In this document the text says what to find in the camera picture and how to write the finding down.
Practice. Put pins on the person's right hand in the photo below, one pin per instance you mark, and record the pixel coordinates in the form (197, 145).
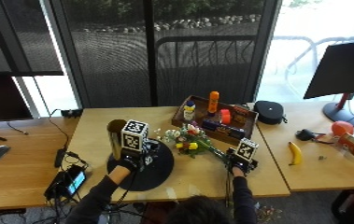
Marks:
(238, 164)

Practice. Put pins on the person's left hand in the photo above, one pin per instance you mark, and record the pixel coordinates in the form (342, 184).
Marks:
(132, 163)

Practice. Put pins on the gold metal vase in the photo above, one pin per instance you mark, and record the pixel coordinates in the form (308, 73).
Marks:
(114, 138)

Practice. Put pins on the artificial flower bouquet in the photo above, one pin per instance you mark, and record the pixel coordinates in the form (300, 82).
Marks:
(190, 140)

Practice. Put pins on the white marker cube right glove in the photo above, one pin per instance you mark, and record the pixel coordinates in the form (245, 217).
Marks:
(245, 149)

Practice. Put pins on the white marker cube glove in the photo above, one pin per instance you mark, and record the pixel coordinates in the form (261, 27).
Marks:
(133, 135)
(245, 149)

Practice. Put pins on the dark blue box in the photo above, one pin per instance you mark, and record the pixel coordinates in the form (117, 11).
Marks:
(209, 125)
(236, 133)

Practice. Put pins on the white marker cube left glove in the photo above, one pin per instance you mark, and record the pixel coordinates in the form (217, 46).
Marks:
(133, 135)

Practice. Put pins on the dark wooden tray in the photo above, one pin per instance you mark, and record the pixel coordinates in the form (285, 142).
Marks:
(242, 127)

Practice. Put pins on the black round mat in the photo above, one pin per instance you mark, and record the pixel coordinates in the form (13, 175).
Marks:
(160, 174)

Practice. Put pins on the red cup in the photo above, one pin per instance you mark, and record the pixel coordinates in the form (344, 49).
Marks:
(225, 116)

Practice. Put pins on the brown snack box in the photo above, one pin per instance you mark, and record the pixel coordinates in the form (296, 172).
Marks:
(240, 114)

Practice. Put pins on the black handheld device with screen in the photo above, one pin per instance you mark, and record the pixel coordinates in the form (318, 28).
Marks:
(68, 183)

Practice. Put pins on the black power adapter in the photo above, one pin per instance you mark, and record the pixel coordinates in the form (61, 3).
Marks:
(60, 157)

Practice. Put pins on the yellow banana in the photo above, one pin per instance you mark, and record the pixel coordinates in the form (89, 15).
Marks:
(296, 153)

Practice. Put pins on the black oval case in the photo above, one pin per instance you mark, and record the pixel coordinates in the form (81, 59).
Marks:
(269, 112)

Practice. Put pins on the white bottle blue cap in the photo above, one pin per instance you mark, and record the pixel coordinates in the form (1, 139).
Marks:
(189, 111)

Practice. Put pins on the orange bottle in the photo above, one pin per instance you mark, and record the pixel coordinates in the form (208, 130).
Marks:
(213, 102)

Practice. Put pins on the black clip tool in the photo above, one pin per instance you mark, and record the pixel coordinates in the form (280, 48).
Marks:
(306, 135)

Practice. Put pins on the black desk clamp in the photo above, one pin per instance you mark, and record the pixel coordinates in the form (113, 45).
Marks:
(70, 112)

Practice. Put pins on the small grey screw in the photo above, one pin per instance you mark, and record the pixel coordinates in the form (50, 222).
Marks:
(321, 157)

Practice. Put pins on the orange ball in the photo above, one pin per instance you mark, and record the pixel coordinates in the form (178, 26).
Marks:
(342, 128)

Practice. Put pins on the black monitor red stand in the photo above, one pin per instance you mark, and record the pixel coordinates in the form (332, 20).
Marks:
(342, 73)

